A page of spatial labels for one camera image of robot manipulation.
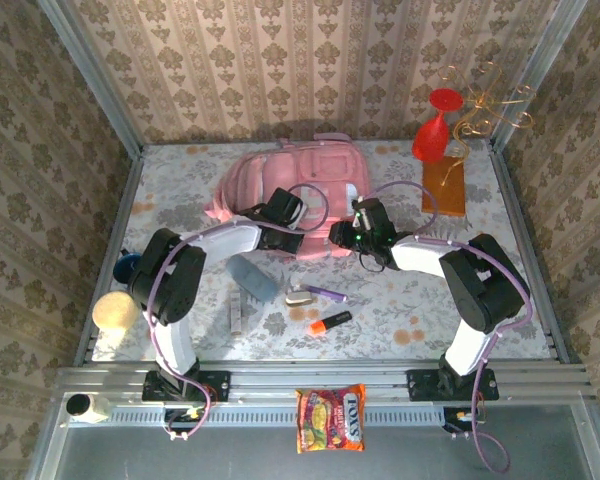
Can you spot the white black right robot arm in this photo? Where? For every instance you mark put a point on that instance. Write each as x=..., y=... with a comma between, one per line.
x=420, y=255

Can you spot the aluminium cage frame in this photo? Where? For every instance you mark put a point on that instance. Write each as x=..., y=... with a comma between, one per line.
x=320, y=376

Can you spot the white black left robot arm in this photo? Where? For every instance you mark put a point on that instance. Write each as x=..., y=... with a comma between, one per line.
x=225, y=242

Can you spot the cream foam ball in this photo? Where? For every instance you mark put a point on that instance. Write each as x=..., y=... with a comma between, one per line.
x=112, y=311

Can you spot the purple pen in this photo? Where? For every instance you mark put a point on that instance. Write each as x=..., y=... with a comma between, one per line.
x=325, y=294

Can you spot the orange candy bag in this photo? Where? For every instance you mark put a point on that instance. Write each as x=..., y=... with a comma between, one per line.
x=330, y=417

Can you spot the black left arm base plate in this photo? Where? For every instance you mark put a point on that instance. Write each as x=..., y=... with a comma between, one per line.
x=217, y=385

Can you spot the orange wooden board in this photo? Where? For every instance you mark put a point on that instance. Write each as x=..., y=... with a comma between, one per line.
x=445, y=190

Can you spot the small black controller board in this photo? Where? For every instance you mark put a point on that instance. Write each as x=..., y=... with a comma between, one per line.
x=455, y=417
x=180, y=416

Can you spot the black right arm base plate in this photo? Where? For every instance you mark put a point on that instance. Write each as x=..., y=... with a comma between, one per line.
x=422, y=386

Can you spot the floral table cover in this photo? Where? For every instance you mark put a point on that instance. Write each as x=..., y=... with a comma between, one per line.
x=405, y=315

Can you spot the blue mug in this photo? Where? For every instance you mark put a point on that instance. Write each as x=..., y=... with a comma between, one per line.
x=125, y=265

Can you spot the red goblet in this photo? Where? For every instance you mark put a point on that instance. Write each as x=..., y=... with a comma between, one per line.
x=432, y=137

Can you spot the grey blue pencil case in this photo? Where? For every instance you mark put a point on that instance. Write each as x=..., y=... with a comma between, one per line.
x=252, y=280

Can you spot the pink backpack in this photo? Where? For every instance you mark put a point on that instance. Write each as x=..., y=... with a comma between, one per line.
x=300, y=170

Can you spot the orange black highlighter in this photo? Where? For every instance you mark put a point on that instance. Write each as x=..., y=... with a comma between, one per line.
x=330, y=322

